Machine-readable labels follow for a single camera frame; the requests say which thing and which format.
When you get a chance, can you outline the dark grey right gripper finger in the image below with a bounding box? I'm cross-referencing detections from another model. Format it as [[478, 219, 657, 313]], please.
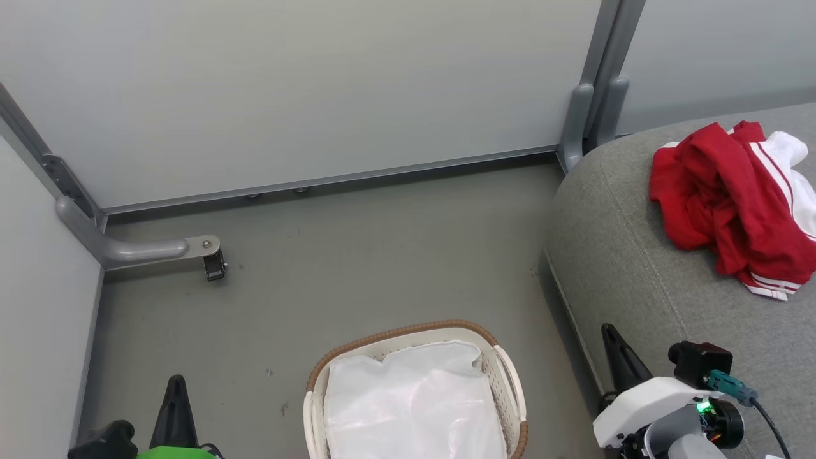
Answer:
[[601, 323, 654, 393]]

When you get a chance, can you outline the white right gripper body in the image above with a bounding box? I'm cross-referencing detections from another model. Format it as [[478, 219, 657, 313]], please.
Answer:
[[593, 376, 724, 450]]

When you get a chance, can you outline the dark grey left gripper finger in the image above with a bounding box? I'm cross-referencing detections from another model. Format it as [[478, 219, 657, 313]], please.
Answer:
[[149, 374, 200, 450]]

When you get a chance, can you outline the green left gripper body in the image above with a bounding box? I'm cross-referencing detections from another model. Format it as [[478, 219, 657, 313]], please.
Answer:
[[134, 445, 221, 459]]

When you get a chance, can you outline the red and white garment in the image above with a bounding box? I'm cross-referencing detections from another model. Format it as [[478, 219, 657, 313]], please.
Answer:
[[649, 121, 816, 302]]

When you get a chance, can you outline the grey fabric sofa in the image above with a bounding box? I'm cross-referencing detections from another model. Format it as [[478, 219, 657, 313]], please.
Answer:
[[539, 102, 816, 459]]

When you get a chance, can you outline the white laundry basket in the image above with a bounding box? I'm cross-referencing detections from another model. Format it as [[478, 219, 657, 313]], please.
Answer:
[[303, 320, 528, 459]]

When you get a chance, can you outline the grey curved partition support foot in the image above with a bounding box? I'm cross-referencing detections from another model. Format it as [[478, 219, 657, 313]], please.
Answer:
[[56, 196, 221, 270]]

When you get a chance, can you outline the white basket liner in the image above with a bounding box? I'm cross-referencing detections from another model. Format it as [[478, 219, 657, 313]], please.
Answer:
[[324, 340, 507, 459]]

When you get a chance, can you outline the grey upright partition foot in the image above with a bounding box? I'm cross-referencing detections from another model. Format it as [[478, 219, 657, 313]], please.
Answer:
[[590, 76, 630, 150], [560, 83, 595, 173]]

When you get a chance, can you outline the black cable teal connector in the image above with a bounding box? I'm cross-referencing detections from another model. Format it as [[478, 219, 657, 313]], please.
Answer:
[[704, 370, 794, 459]]

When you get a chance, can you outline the black caster bracket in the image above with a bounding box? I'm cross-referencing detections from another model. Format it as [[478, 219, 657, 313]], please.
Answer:
[[204, 250, 228, 282]]

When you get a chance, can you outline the grey partition corner post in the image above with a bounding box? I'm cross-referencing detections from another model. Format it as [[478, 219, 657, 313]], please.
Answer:
[[0, 83, 108, 230]]

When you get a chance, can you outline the grey partition bottom rail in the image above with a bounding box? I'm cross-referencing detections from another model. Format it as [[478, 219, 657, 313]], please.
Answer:
[[102, 145, 562, 216]]

